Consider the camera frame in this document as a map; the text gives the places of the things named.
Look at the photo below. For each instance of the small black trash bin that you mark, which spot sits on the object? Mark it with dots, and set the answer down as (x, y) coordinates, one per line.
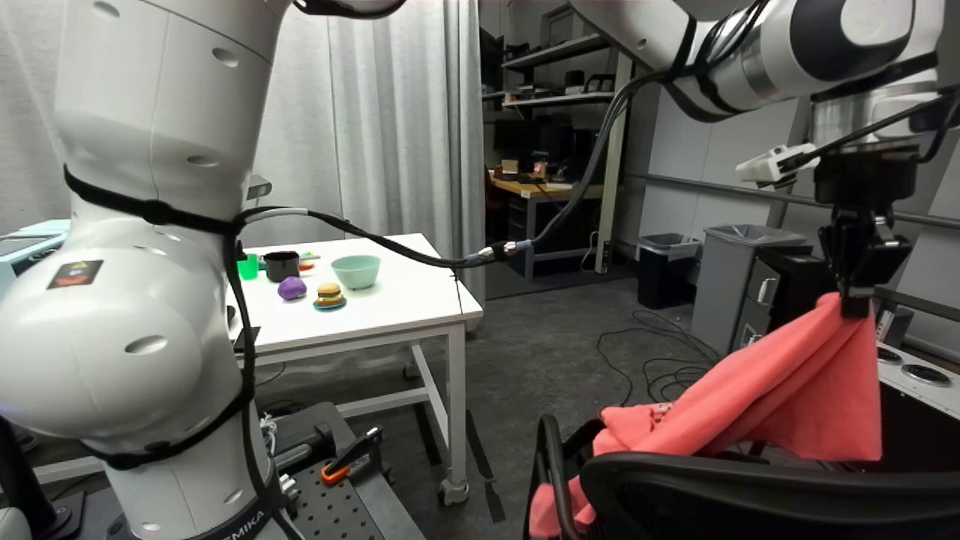
(665, 271)

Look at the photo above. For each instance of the white table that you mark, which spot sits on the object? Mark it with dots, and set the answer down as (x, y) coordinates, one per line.
(401, 289)

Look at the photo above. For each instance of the teal bowl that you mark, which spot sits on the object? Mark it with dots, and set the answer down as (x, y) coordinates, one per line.
(354, 271)

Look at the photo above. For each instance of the black cup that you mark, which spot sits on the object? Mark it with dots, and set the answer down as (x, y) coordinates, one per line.
(282, 266)

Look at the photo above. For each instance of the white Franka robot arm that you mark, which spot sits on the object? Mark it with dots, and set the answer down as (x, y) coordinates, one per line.
(150, 131)

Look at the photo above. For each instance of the black perforated robot table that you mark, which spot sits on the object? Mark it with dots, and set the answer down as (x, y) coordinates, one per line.
(348, 510)

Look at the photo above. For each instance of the green cup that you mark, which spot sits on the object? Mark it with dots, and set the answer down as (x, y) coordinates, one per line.
(249, 269)

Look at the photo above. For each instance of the black mesh chair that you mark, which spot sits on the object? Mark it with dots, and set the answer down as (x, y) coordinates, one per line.
(750, 499)

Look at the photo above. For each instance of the grey horizontal wall rail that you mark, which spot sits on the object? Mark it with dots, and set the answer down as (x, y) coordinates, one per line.
(699, 188)

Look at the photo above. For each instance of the black cabinet with white top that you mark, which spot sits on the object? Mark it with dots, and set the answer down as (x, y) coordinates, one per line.
(901, 386)

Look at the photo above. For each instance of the metal shelf unit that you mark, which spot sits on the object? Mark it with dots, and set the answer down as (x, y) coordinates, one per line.
(560, 50)

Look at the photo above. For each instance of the coral pink sweatshirt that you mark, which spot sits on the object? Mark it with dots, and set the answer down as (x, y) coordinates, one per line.
(781, 399)

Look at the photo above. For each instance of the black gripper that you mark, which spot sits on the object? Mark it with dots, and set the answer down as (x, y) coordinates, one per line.
(865, 185)

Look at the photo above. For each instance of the toy burger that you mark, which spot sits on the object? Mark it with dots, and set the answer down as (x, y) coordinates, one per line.
(330, 295)

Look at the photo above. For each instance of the wooden desk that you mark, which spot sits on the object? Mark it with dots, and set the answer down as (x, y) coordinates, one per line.
(536, 188)

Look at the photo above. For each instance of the purple toy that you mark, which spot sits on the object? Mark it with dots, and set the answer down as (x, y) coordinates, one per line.
(293, 289)

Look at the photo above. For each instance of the black filing cabinet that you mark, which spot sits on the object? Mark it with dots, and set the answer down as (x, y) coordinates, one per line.
(767, 289)

